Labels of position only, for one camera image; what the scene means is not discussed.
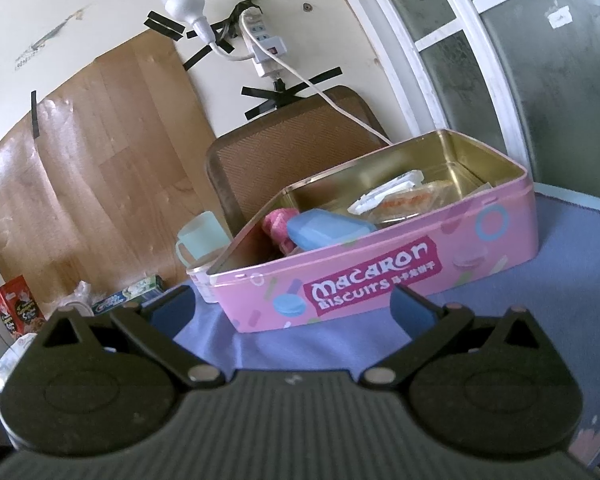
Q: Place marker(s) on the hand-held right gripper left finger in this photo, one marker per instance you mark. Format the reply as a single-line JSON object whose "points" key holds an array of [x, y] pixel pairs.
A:
{"points": [[172, 307]]}

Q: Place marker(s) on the green toothpaste box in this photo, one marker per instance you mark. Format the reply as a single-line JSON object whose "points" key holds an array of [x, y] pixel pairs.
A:
{"points": [[130, 292]]}

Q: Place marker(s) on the red printed box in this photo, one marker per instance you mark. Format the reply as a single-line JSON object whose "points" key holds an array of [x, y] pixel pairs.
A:
{"points": [[15, 305]]}

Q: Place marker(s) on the black tape strips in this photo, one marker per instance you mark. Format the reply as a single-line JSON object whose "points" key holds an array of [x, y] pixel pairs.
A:
{"points": [[162, 25]]}

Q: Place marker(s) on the white bulb lamp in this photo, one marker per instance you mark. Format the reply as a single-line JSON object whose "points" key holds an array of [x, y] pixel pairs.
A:
{"points": [[180, 0]]}

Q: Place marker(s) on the wood pattern wall sheet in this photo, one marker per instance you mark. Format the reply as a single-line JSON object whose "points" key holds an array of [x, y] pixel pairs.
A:
{"points": [[105, 160]]}

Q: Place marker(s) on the orange snack packet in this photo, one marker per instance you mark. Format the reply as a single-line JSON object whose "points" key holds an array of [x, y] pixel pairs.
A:
{"points": [[402, 205]]}

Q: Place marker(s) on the pink biscuit tin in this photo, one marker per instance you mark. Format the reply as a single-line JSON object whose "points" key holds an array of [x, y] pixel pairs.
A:
{"points": [[429, 270]]}

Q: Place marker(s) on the beige snack packet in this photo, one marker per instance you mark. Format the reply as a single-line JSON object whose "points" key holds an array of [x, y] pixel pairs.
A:
{"points": [[439, 187]]}

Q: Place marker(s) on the mint green plastic cup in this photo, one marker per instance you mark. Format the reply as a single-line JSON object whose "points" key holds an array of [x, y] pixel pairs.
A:
{"points": [[205, 235]]}

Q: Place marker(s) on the white tissue pack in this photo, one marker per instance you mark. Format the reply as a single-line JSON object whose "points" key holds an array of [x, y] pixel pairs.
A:
{"points": [[10, 360]]}

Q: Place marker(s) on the blue tablecloth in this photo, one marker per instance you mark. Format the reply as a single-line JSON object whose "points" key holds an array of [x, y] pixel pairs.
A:
{"points": [[554, 285]]}

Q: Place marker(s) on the white packet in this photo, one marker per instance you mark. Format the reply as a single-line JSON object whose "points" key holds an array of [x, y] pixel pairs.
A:
{"points": [[379, 195]]}

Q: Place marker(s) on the white printed cup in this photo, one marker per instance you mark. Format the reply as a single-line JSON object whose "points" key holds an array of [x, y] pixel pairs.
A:
{"points": [[202, 282]]}

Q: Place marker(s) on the clear plastic bag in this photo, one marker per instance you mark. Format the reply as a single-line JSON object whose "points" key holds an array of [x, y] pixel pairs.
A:
{"points": [[82, 292]]}

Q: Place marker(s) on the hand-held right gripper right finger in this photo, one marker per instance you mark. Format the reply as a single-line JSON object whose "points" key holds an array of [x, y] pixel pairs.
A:
{"points": [[409, 310]]}

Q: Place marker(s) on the pink knitted cloth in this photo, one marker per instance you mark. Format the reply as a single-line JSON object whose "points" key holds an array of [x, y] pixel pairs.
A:
{"points": [[277, 225]]}

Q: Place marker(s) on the white window sticker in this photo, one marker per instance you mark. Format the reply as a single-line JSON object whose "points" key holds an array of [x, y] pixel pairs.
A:
{"points": [[560, 17]]}

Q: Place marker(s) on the blue plastic case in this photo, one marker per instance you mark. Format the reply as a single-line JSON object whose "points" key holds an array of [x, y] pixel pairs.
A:
{"points": [[325, 227]]}

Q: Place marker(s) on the white window frame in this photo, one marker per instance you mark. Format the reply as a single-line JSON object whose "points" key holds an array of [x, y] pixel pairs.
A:
{"points": [[494, 85]]}

